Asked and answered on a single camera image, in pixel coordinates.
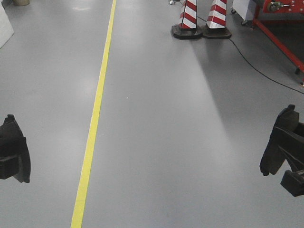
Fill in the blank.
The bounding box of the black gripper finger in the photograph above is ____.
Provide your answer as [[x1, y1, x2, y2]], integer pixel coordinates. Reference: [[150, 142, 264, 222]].
[[274, 123, 304, 171], [280, 170, 304, 197], [0, 155, 22, 180]]

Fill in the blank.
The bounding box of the grey brake pad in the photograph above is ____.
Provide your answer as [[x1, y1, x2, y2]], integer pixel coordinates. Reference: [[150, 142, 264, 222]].
[[0, 114, 31, 183], [259, 104, 300, 176]]

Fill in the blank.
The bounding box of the red white cone right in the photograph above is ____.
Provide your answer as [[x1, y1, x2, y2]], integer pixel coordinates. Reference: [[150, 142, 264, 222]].
[[203, 0, 232, 39]]

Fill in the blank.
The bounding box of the red white cone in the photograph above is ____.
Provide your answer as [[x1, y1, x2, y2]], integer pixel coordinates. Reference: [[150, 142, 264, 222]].
[[203, 0, 232, 39], [171, 0, 203, 39]]

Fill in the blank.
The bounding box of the red white cone left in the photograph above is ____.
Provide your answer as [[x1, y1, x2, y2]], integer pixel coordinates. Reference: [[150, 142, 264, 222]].
[[171, 0, 203, 39]]

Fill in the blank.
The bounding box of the cardboard tube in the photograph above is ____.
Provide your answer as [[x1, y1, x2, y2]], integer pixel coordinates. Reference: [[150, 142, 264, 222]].
[[12, 0, 30, 6]]

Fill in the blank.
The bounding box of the black cable on floor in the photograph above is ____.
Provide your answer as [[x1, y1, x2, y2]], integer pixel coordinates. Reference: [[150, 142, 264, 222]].
[[197, 14, 304, 95]]

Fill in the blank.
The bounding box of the red metal frame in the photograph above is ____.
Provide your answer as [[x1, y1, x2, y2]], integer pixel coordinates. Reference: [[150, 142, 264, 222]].
[[252, 0, 304, 75]]

